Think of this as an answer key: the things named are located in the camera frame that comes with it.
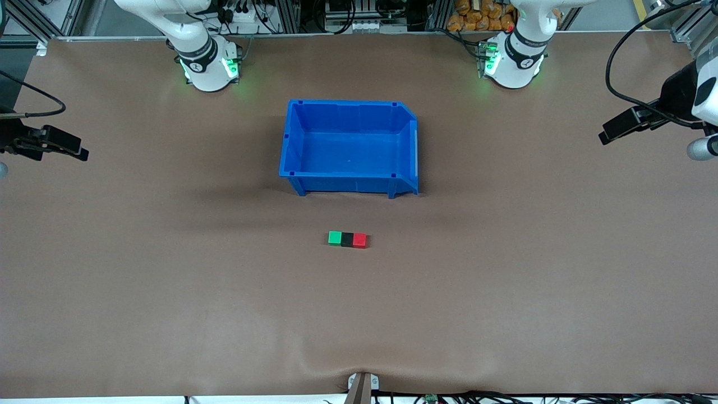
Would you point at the brown table mat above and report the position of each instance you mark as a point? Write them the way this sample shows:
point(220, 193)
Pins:
point(168, 314)

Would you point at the white power strip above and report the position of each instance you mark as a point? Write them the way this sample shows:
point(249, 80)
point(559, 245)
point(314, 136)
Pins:
point(241, 17)

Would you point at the red cube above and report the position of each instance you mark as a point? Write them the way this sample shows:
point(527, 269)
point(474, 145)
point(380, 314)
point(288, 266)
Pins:
point(360, 240)

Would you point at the black cube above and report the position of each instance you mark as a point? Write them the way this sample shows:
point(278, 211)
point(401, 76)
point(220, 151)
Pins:
point(348, 240)

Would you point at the blue plastic storage bin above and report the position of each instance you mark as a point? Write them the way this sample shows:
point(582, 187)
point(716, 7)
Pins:
point(348, 151)

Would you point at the orange bag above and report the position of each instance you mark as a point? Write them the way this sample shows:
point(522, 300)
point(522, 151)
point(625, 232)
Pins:
point(482, 15)

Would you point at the green cube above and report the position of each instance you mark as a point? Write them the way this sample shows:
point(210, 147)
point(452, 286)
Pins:
point(335, 238)

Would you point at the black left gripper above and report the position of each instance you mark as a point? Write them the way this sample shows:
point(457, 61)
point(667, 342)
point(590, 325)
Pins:
point(675, 96)

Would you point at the grey pipe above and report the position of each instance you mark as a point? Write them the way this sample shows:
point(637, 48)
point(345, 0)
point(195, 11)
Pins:
point(662, 11)

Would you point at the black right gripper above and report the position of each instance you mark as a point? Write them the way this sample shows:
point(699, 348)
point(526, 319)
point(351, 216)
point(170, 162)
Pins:
point(11, 136)

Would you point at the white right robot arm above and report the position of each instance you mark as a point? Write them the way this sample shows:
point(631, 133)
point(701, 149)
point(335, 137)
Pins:
point(205, 67)

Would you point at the white connector block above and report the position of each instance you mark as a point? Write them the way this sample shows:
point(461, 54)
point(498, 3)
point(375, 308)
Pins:
point(364, 26)

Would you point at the metal mat clamp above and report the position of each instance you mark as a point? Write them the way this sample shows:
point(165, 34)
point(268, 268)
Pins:
point(362, 387)

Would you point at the aluminium frame profile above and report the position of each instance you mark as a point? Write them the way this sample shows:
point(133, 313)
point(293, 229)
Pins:
point(693, 25)

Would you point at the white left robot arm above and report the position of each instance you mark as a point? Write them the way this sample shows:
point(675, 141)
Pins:
point(516, 62)

